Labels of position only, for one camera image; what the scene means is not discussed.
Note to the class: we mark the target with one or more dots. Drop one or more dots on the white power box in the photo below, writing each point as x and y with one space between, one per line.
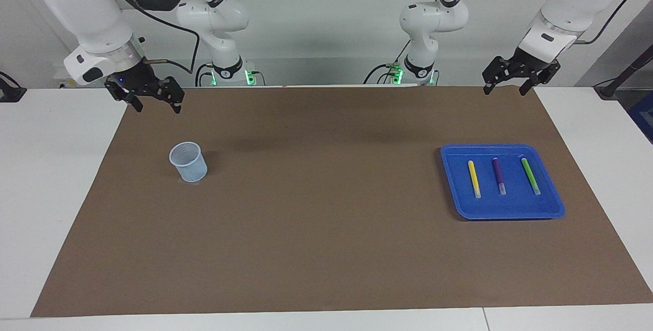
60 77

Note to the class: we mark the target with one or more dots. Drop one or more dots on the light blue plastic cup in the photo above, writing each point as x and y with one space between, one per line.
191 170

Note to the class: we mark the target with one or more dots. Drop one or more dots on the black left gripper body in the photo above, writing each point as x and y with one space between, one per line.
528 59

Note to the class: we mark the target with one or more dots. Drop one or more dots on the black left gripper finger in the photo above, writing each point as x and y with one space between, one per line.
542 73
496 71

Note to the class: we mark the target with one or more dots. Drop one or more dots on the purple pen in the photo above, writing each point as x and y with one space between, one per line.
497 170

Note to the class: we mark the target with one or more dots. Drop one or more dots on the black stand pole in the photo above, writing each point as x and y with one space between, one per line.
630 70

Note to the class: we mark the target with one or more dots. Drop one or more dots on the dark blue box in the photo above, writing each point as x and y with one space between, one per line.
644 117

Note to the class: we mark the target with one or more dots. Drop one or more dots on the blue plastic tray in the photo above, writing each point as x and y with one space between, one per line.
505 207

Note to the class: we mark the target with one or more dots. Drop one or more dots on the brown table mat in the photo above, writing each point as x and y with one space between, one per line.
326 219

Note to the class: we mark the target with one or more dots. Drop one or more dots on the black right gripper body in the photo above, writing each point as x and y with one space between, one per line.
135 78

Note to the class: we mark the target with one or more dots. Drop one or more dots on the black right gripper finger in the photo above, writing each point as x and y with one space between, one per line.
171 92
127 97

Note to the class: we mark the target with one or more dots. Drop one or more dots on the green pen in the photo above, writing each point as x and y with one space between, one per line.
529 174

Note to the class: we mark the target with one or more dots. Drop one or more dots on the black table clamp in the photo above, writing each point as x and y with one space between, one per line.
10 94

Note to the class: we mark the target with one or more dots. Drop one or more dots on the yellow pen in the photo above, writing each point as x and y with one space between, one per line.
473 177

